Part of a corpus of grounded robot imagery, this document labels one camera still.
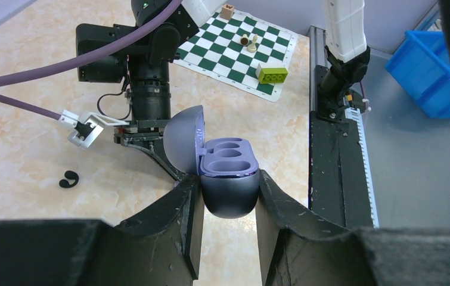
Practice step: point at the purple grey earbud charging case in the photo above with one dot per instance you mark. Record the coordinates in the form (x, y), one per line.
(228, 170)

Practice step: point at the blue plastic bin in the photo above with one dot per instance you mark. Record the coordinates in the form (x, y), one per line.
(421, 66)

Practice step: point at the wooden letter cube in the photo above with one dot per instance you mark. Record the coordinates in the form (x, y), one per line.
(227, 11)

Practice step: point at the green white chessboard mat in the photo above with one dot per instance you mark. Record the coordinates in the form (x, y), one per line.
(215, 51)

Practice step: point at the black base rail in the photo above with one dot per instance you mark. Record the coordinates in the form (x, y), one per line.
(340, 182)

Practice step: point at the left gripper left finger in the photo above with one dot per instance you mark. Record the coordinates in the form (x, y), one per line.
(160, 245)

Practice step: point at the cream chess piece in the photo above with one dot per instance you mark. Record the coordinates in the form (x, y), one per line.
(252, 45)

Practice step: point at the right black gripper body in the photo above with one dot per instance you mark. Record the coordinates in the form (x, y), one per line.
(147, 136)

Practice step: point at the black earbud near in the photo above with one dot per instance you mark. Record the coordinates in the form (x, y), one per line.
(70, 180)

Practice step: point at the lime green white brick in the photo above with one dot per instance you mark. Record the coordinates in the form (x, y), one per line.
(271, 73)

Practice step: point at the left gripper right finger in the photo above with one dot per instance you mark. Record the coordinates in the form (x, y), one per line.
(298, 247)

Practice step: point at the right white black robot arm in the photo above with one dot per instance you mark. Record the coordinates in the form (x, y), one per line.
(142, 68)

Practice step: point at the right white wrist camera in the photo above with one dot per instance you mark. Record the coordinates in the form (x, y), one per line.
(86, 129)

